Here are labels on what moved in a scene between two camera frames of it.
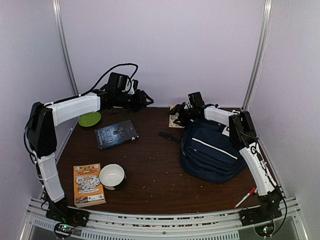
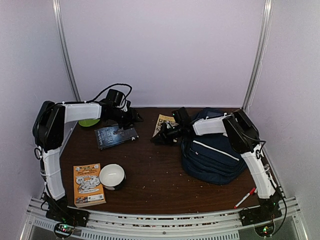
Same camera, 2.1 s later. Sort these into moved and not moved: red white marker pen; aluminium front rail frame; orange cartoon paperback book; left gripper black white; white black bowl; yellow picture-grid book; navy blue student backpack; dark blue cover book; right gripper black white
Moved: left gripper black white; right gripper black white; yellow picture-grid book
Not moved: white black bowl; navy blue student backpack; dark blue cover book; red white marker pen; aluminium front rail frame; orange cartoon paperback book
